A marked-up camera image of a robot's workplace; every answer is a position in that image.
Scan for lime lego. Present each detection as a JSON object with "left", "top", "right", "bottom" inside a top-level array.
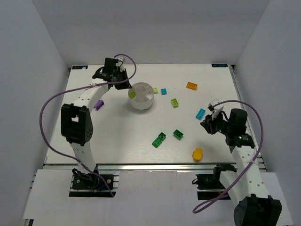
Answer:
[{"left": 130, "top": 92, "right": 136, "bottom": 99}]

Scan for purple lego brick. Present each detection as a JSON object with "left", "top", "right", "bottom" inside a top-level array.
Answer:
[{"left": 94, "top": 100, "right": 104, "bottom": 111}]

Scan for lime green lego brick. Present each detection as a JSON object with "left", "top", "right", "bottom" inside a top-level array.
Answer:
[{"left": 171, "top": 98, "right": 179, "bottom": 108}]

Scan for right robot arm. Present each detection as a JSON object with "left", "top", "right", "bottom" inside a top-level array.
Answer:
[{"left": 201, "top": 109, "right": 282, "bottom": 226}]

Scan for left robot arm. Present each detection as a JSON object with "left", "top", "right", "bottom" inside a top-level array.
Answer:
[{"left": 61, "top": 57, "right": 131, "bottom": 174}]

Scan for large cyan lego brick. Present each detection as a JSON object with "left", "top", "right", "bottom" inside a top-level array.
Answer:
[{"left": 196, "top": 108, "right": 206, "bottom": 120}]

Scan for white round divided container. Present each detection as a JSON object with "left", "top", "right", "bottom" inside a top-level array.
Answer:
[{"left": 128, "top": 82, "right": 154, "bottom": 110}]

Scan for yellow round lego piece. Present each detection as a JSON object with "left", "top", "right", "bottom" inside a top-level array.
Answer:
[{"left": 192, "top": 148, "right": 203, "bottom": 162}]

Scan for dark green lego brick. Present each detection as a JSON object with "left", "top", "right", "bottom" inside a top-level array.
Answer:
[{"left": 173, "top": 129, "right": 183, "bottom": 140}]

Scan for small cyan lego brick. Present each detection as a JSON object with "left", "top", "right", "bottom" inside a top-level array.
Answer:
[{"left": 160, "top": 88, "right": 167, "bottom": 95}]

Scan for orange lego brick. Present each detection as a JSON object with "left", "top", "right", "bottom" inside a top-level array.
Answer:
[{"left": 186, "top": 82, "right": 198, "bottom": 90}]

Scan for left blue corner sticker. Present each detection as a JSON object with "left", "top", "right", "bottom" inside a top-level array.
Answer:
[{"left": 71, "top": 65, "right": 88, "bottom": 70}]

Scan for blue corner sticker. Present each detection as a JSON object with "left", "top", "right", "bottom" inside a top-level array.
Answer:
[
  {"left": 211, "top": 64, "right": 228, "bottom": 68},
  {"left": 71, "top": 65, "right": 88, "bottom": 70}
]

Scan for green stacked lego bricks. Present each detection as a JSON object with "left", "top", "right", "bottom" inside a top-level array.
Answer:
[{"left": 152, "top": 132, "right": 166, "bottom": 148}]

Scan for right blue corner sticker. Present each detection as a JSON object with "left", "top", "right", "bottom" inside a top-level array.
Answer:
[{"left": 211, "top": 64, "right": 228, "bottom": 68}]

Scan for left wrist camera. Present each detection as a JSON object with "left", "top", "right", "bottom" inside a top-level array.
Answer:
[{"left": 116, "top": 57, "right": 125, "bottom": 67}]

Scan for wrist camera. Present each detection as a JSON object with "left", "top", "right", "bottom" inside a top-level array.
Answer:
[
  {"left": 208, "top": 98, "right": 224, "bottom": 119},
  {"left": 116, "top": 57, "right": 125, "bottom": 67}
]

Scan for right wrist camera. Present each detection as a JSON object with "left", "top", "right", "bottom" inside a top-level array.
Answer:
[{"left": 208, "top": 98, "right": 224, "bottom": 119}]

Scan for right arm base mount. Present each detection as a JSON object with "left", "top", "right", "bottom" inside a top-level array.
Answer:
[{"left": 191, "top": 164, "right": 237, "bottom": 200}]

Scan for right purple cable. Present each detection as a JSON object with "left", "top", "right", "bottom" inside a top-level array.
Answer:
[{"left": 192, "top": 100, "right": 263, "bottom": 214}]

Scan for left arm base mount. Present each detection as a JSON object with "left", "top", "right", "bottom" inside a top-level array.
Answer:
[{"left": 69, "top": 168, "right": 113, "bottom": 198}]

